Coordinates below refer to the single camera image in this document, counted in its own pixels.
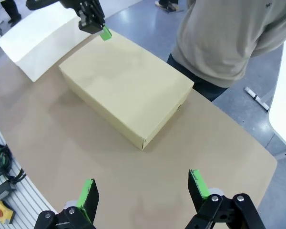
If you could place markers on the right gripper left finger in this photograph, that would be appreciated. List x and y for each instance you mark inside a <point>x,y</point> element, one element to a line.
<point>85,205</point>

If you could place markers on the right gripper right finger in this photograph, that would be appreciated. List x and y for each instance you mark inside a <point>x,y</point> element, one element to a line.
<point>200,190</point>

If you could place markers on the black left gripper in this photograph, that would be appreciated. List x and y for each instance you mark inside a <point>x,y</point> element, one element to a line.
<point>90,16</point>

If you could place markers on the white plastic storage box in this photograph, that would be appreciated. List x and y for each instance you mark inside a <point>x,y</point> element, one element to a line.
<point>38,40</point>

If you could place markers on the grey control box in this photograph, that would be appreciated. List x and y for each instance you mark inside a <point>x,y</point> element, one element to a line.
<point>2,190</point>

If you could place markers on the yellow emergency stop button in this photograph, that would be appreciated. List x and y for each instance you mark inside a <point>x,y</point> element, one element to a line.
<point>1,212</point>

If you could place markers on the bystander in black trousers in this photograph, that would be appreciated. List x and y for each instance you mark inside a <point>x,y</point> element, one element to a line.
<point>12,9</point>

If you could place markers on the white table leg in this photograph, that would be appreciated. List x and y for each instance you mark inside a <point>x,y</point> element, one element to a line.
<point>256,97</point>

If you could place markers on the person in beige sweater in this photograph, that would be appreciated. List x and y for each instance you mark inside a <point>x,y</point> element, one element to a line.
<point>217,35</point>

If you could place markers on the aluminium profile frame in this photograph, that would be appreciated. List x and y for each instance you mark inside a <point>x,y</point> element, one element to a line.
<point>26,202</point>

